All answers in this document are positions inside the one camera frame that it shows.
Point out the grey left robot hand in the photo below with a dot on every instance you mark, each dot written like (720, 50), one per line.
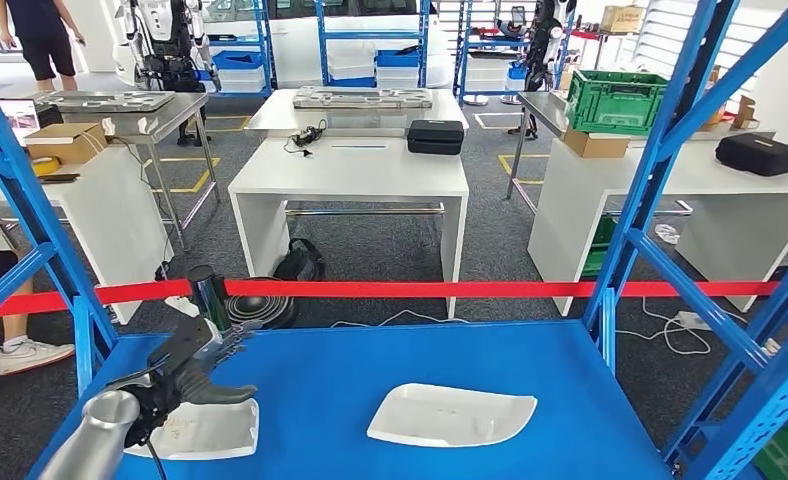
(215, 396)

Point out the white plastic mirror cover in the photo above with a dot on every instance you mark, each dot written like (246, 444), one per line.
(215, 430)
(447, 417)

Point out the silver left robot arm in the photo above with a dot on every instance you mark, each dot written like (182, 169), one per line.
(89, 437)

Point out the blue steel shelf rack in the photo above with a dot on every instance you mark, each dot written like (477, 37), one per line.
(367, 361)
(266, 46)
(367, 34)
(463, 53)

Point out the white small plastic part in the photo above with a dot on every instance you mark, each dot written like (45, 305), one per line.
(109, 127)

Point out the chrome stanchion with black base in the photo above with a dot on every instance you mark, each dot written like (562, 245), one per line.
(208, 298)

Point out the black backpack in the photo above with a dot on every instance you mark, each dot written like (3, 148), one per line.
(299, 262)

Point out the person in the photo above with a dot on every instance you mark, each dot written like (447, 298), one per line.
(39, 33)
(33, 356)

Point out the white desk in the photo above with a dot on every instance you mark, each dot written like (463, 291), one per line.
(566, 218)
(348, 169)
(116, 218)

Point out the long red barrier belt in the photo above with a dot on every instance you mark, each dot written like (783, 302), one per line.
(400, 289)

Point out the black phone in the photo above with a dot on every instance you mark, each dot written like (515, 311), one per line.
(59, 179)

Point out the yellow tape roll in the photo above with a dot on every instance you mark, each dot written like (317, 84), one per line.
(46, 166)

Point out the grey perforated metal tray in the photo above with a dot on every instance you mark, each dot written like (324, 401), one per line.
(361, 98)
(102, 100)

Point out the white storage bin stack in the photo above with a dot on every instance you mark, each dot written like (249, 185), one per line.
(487, 74)
(242, 81)
(351, 63)
(396, 77)

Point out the blue storage bin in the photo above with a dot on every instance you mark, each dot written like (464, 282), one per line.
(238, 60)
(394, 58)

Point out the black zip case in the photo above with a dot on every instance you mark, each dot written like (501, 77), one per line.
(758, 156)
(435, 138)

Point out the open laptop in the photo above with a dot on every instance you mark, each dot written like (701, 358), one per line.
(20, 116)

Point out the white car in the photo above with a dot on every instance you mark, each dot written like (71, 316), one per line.
(294, 53)

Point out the white black humanoid robot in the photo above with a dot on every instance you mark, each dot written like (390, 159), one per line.
(165, 33)

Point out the flat cardboard box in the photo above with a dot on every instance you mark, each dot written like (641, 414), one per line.
(593, 146)

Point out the clear plastic bag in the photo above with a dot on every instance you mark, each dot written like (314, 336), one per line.
(667, 234)

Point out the white power strip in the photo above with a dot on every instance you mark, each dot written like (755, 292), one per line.
(692, 320)

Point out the orange brown cardboard box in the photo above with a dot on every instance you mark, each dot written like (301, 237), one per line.
(717, 119)

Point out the small cardboard piece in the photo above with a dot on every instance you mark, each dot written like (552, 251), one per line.
(745, 112)

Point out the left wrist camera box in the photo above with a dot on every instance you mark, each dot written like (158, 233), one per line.
(185, 344)

